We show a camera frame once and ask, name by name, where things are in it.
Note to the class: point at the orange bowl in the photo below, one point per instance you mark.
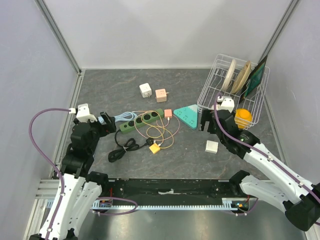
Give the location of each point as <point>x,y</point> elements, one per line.
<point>243,118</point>

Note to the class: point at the white square plug adapter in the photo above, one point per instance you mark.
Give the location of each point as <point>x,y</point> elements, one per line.
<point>211,146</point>

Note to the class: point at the yellow usb charger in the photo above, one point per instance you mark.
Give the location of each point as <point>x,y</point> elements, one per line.
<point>154,148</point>

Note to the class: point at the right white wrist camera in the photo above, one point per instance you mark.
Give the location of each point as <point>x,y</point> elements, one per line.
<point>225,103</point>

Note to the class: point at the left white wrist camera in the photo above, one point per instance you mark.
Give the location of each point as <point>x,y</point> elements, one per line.
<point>84,115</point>

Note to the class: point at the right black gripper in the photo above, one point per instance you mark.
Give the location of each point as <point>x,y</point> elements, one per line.
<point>206,116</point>

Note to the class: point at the pink usb charger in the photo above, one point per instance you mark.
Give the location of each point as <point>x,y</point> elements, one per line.
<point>168,114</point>

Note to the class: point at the white cube socket adapter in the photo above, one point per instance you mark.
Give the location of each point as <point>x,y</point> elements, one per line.
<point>145,90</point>

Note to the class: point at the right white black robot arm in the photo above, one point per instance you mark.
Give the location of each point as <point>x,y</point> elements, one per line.
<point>297,197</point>

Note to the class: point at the white plate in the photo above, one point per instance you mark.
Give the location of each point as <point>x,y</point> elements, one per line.
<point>229,75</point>

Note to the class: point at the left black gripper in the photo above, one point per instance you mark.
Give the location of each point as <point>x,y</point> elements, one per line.
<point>108,128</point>

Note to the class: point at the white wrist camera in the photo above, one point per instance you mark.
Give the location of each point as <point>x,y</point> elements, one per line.
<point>225,103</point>
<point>84,115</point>

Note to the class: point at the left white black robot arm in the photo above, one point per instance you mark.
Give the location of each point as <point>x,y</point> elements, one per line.
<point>79,187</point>

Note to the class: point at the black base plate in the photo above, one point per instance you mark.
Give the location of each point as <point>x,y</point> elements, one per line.
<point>172,192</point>

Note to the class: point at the dark green square plate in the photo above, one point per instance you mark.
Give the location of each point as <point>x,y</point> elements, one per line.
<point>254,80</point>

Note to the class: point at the white wire dish rack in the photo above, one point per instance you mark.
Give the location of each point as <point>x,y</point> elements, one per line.
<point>213,84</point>

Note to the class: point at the pink cube socket adapter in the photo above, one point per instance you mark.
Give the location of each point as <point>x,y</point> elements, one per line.
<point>161,95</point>

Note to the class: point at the beige plate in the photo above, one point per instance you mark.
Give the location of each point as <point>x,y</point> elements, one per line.
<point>241,78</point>

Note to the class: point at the teal triangular power strip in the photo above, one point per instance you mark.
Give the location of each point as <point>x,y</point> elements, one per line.
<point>188,115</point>

